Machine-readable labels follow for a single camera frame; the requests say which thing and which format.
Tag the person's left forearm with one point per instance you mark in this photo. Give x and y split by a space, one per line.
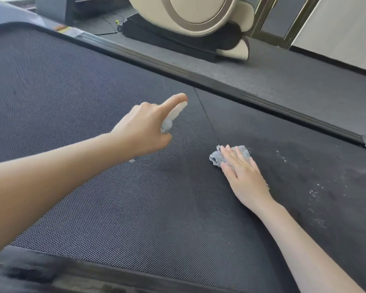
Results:
42 195

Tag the dark glass double door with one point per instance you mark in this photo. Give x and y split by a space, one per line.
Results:
280 18

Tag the person's right forearm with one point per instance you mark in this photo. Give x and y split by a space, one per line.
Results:
311 250

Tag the person's left hand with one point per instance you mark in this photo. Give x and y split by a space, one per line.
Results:
143 131

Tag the dark grey treadmill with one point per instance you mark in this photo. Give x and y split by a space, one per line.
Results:
109 210

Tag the beige brown massage chair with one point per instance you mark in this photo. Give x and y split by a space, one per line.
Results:
195 18

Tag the grey fluffy cloth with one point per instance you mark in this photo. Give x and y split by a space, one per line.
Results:
215 157

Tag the person's right hand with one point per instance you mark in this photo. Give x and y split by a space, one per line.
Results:
247 180

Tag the white blue spray bottle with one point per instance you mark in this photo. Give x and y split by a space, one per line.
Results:
174 114

